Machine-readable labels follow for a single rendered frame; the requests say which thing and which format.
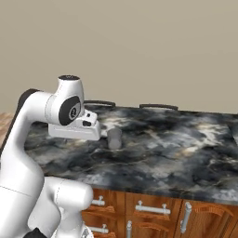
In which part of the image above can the grey cup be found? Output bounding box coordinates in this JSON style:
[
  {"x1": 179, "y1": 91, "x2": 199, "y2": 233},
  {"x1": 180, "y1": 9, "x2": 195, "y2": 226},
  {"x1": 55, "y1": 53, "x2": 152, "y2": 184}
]
[{"x1": 107, "y1": 126, "x2": 123, "y2": 150}]

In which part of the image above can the wooden drawer front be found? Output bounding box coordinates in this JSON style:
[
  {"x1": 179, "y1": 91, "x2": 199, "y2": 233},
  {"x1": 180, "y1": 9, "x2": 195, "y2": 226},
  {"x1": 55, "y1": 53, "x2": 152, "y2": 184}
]
[
  {"x1": 81, "y1": 216, "x2": 126, "y2": 238},
  {"x1": 81, "y1": 188, "x2": 126, "y2": 218},
  {"x1": 125, "y1": 192, "x2": 183, "y2": 222}
]

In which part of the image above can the silver cupboard door handle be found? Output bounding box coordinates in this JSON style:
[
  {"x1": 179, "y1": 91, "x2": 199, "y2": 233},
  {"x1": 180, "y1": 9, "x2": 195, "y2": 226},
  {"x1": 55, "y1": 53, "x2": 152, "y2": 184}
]
[
  {"x1": 179, "y1": 201, "x2": 192, "y2": 234},
  {"x1": 126, "y1": 219, "x2": 134, "y2": 238}
]

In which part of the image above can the silver drawer handle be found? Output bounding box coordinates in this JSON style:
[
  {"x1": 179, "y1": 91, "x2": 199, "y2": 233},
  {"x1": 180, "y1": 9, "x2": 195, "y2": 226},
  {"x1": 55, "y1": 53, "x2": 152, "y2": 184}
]
[
  {"x1": 91, "y1": 195, "x2": 107, "y2": 207},
  {"x1": 135, "y1": 200, "x2": 172, "y2": 216},
  {"x1": 87, "y1": 224, "x2": 110, "y2": 234}
]

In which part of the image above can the wooden cupboard door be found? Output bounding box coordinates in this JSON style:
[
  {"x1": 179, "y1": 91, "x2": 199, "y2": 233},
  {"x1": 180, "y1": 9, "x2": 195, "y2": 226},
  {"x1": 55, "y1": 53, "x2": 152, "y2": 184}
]
[
  {"x1": 125, "y1": 218, "x2": 179, "y2": 238},
  {"x1": 173, "y1": 199, "x2": 238, "y2": 238}
]

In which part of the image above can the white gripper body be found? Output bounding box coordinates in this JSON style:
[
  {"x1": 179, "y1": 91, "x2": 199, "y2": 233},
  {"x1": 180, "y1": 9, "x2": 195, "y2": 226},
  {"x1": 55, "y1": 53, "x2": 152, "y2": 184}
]
[{"x1": 47, "y1": 120, "x2": 102, "y2": 141}]

